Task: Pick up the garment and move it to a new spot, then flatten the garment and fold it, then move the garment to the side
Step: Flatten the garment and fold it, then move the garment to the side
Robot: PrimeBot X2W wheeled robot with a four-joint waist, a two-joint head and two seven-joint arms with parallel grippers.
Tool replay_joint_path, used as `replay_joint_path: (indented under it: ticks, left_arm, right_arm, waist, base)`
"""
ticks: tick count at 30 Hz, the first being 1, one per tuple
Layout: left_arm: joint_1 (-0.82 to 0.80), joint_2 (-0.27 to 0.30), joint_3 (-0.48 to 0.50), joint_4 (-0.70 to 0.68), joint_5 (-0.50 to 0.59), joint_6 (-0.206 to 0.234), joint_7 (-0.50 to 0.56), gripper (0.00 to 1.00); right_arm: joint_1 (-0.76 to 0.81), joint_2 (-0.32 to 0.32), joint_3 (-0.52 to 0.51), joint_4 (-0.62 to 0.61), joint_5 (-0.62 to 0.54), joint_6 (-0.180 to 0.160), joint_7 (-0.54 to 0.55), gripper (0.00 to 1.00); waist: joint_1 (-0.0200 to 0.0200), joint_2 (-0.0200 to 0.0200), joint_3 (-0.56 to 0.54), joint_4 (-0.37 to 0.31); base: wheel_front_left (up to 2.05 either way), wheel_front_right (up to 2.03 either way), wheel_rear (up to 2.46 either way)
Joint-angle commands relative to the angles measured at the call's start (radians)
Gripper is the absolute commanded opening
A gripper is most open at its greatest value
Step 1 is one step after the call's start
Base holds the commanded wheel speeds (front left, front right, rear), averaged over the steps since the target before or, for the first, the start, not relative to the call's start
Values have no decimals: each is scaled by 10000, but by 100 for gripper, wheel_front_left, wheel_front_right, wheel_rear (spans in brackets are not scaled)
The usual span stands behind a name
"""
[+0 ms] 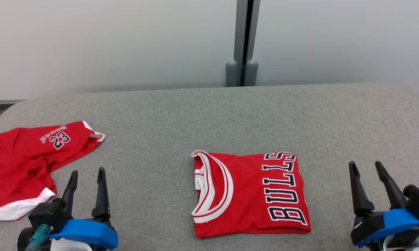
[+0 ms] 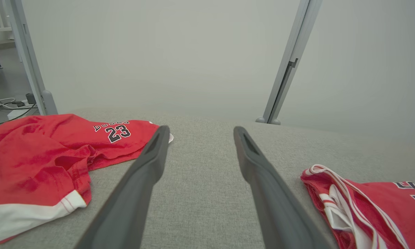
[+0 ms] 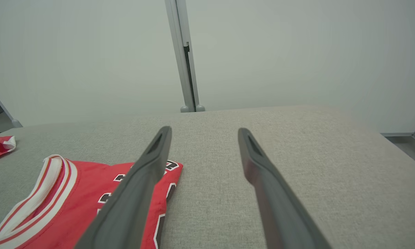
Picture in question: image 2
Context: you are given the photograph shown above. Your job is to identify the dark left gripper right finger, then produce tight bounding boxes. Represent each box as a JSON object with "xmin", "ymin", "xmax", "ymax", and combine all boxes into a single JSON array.
[{"xmin": 233, "ymin": 126, "xmax": 339, "ymax": 249}]

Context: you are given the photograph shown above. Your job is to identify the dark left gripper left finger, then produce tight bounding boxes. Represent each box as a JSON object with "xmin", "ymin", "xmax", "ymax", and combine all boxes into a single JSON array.
[{"xmin": 74, "ymin": 125, "xmax": 171, "ymax": 249}]

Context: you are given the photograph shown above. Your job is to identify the red and white basketball shorts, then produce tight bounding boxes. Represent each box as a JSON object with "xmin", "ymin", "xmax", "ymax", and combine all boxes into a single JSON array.
[
  {"xmin": 300, "ymin": 164, "xmax": 415, "ymax": 249},
  {"xmin": 0, "ymin": 113, "xmax": 174, "ymax": 243}
]

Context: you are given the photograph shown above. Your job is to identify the grey fabric cushion surface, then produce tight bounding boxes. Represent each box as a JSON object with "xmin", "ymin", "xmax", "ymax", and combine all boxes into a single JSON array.
[{"xmin": 0, "ymin": 107, "xmax": 415, "ymax": 249}]

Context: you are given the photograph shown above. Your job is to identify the grey partition post with feet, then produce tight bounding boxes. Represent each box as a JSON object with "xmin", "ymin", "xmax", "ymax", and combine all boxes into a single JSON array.
[
  {"xmin": 256, "ymin": 0, "xmax": 323, "ymax": 125},
  {"xmin": 3, "ymin": 0, "xmax": 58, "ymax": 116}
]

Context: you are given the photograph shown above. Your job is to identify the dark floor cable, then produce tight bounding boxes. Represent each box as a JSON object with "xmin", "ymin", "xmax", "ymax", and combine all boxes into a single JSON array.
[{"xmin": 0, "ymin": 105, "xmax": 38, "ymax": 126}]

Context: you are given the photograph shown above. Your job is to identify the white floor cable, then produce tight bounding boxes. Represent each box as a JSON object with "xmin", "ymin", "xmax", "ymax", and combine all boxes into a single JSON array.
[{"xmin": 0, "ymin": 98, "xmax": 28, "ymax": 116}]

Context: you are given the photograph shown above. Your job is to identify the white shelf frame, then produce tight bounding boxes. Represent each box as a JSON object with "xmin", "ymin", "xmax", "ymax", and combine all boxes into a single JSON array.
[{"xmin": 0, "ymin": 0, "xmax": 16, "ymax": 46}]

